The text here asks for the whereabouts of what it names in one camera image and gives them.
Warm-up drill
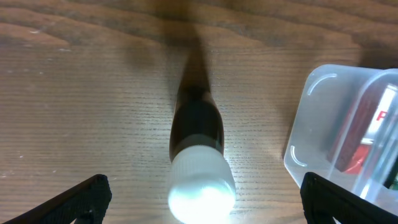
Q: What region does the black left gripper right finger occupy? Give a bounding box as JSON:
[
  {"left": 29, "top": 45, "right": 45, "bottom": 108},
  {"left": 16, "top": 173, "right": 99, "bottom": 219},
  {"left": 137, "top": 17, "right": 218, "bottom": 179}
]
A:
[{"left": 300, "top": 172, "right": 397, "bottom": 224}]

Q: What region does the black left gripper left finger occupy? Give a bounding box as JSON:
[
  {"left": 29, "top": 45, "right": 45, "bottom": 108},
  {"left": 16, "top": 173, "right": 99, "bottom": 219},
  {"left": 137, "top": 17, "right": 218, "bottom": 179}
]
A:
[{"left": 5, "top": 174, "right": 112, "bottom": 224}]

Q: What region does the red Panadol ActiFast box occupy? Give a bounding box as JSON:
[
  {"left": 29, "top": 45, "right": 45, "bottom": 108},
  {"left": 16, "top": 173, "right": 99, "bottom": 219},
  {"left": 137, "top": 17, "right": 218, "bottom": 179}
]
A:
[{"left": 328, "top": 84, "right": 397, "bottom": 174}]

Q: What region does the dark syrup bottle white cap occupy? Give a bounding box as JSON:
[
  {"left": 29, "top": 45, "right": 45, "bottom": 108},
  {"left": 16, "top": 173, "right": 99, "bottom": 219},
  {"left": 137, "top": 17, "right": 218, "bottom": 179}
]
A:
[{"left": 168, "top": 86, "right": 236, "bottom": 223}]

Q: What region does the clear plastic container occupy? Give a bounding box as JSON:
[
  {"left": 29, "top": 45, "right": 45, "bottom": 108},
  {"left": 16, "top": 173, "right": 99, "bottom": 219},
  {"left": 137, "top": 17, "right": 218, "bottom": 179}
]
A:
[{"left": 284, "top": 64, "right": 397, "bottom": 213}]

